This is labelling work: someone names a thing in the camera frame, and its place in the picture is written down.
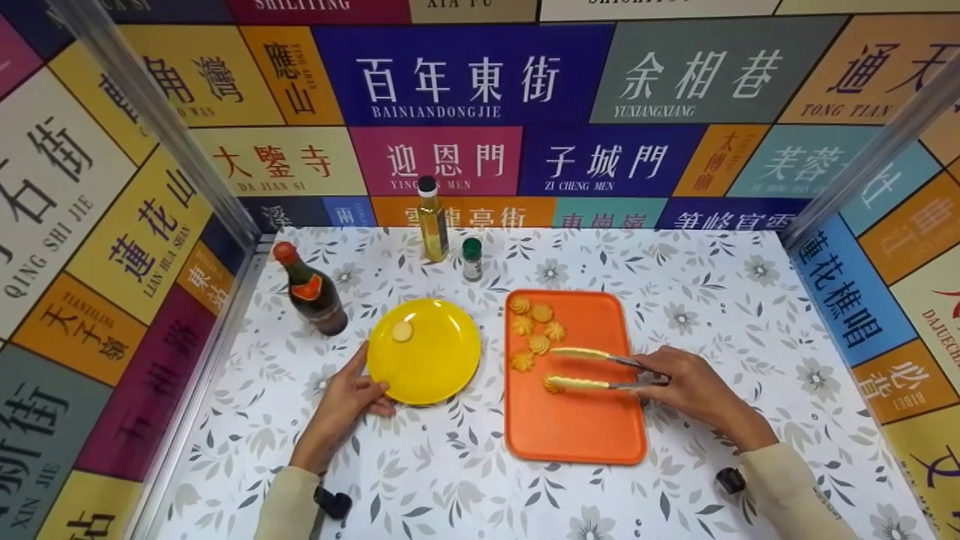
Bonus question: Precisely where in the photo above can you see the person's right hand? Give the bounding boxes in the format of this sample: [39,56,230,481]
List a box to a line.
[634,346,778,452]

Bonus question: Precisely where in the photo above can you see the person's left hand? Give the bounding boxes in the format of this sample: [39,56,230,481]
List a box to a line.
[296,341,396,472]

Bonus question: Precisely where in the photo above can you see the yellow round plate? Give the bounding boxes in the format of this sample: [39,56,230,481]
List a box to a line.
[366,298,482,407]

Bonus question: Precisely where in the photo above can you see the yellow metal tongs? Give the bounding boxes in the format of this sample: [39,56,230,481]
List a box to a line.
[544,346,672,394]

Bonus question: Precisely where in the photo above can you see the person's left forearm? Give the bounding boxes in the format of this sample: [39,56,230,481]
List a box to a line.
[253,453,331,540]

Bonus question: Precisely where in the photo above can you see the person's right forearm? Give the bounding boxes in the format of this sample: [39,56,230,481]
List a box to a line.
[739,442,860,540]

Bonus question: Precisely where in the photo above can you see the dark bottle with red cap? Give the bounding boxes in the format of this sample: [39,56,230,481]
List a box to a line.
[272,241,350,337]

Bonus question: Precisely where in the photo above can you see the orange rectangular tray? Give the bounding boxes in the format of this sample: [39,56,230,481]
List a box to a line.
[503,289,648,466]

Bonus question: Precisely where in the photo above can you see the group of yellow swirl cookies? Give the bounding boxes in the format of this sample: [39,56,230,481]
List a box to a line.
[508,295,568,374]

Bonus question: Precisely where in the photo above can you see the small green cap shaker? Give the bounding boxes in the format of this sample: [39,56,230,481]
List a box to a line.
[461,237,484,283]

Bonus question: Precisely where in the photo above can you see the oil bottle with black cap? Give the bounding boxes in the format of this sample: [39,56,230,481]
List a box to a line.
[417,175,451,263]

